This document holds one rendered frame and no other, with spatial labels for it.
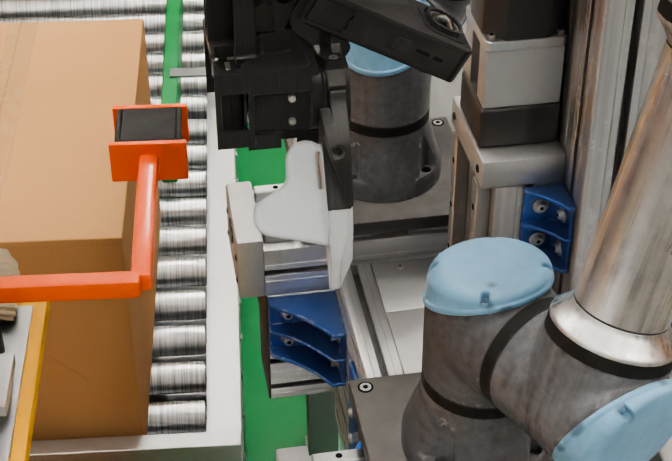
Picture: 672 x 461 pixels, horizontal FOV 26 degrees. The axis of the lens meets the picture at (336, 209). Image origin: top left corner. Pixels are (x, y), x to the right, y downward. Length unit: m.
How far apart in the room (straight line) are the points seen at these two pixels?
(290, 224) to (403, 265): 0.98
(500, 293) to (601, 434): 0.16
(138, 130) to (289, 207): 0.78
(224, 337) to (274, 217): 1.42
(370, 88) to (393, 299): 0.26
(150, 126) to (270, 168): 2.08
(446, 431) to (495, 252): 0.18
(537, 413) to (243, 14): 0.55
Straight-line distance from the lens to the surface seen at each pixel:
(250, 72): 0.85
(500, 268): 1.34
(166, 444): 2.10
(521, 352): 1.29
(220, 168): 2.67
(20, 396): 1.52
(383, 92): 1.74
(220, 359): 2.25
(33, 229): 1.95
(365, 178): 1.79
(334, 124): 0.86
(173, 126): 1.65
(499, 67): 1.48
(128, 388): 2.09
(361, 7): 0.86
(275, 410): 3.03
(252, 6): 0.85
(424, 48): 0.88
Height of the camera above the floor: 2.09
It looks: 36 degrees down
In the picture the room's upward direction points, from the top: straight up
